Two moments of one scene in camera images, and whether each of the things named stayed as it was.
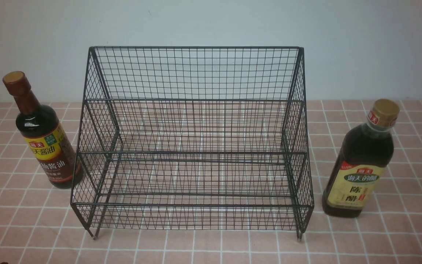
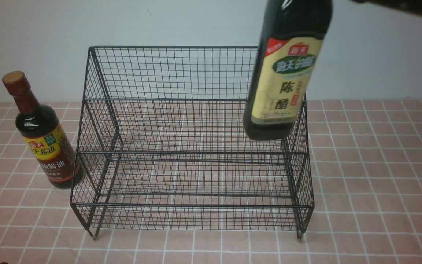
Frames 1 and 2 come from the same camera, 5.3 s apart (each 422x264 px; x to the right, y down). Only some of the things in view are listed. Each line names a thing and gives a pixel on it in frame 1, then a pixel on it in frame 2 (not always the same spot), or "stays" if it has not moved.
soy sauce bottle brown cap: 40,127 stays
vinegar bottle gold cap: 361,164 to 292,36
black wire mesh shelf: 194,138 stays
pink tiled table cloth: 209,183 stays
